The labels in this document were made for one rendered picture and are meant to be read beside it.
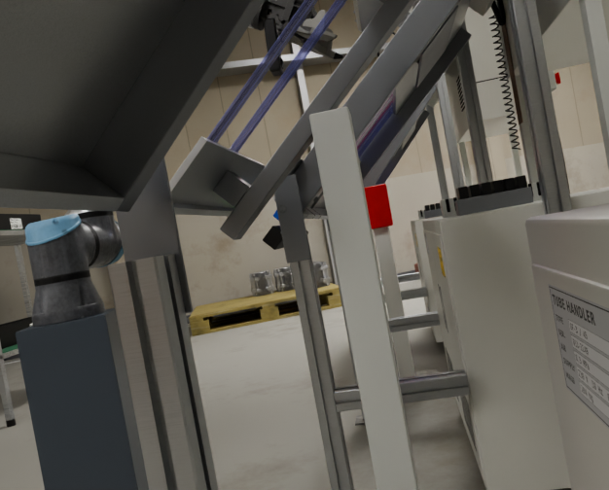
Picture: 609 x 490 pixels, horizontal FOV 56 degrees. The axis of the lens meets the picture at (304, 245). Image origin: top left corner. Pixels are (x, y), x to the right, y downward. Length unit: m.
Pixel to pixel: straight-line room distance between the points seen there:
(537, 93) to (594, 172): 6.24
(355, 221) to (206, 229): 5.00
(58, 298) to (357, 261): 0.70
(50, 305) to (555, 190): 1.04
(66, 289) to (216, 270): 4.55
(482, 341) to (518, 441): 0.21
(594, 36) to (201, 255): 4.93
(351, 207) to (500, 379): 0.52
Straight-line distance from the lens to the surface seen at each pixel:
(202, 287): 5.82
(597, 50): 1.26
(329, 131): 0.87
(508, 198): 1.32
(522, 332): 1.20
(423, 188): 6.32
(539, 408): 1.24
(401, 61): 1.19
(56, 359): 1.30
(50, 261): 1.32
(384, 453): 0.92
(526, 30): 1.19
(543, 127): 1.16
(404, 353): 2.25
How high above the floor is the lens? 0.63
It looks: 1 degrees down
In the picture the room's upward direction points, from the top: 10 degrees counter-clockwise
